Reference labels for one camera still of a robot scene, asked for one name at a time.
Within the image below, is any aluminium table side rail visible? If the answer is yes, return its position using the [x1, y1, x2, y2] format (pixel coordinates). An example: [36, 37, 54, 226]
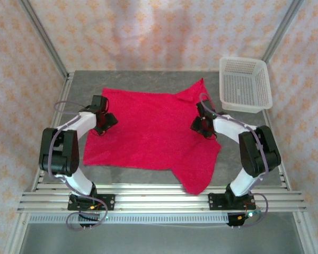
[30, 72, 75, 191]
[262, 110, 292, 191]

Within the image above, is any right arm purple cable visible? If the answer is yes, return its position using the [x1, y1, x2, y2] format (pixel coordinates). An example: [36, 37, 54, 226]
[199, 92, 270, 230]

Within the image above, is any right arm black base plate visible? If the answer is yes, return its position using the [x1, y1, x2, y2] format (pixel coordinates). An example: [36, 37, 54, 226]
[208, 192, 257, 212]

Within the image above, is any black controller board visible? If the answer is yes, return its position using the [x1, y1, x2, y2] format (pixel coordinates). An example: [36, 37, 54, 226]
[226, 210, 262, 229]
[78, 212, 101, 229]

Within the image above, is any aluminium frame post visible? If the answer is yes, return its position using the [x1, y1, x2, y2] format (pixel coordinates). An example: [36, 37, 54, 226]
[17, 0, 71, 80]
[261, 0, 305, 64]

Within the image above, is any aluminium frame leg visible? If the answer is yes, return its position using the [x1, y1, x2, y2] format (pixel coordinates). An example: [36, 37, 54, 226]
[293, 211, 318, 254]
[4, 211, 30, 254]

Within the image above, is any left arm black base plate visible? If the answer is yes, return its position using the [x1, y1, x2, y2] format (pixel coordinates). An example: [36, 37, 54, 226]
[67, 193, 116, 212]

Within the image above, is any white orange-patterned curtain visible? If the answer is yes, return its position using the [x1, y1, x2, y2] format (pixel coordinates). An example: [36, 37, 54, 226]
[0, 0, 318, 254]

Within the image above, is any grey slotted cable duct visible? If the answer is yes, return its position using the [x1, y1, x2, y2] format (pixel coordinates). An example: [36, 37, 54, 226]
[28, 213, 230, 225]

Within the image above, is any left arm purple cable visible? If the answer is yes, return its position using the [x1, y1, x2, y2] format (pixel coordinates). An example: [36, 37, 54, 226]
[48, 100, 109, 231]

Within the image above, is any white plastic perforated basket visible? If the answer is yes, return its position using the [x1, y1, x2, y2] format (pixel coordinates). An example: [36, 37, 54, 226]
[218, 56, 273, 114]

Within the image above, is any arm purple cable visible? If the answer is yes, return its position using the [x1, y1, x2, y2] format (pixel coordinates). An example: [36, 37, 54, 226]
[199, 92, 270, 230]
[48, 100, 109, 231]

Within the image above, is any red t-shirt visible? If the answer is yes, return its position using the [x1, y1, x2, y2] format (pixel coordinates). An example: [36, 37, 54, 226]
[82, 77, 223, 196]

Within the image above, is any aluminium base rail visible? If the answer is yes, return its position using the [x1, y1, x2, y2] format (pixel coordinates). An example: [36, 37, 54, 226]
[17, 184, 307, 212]

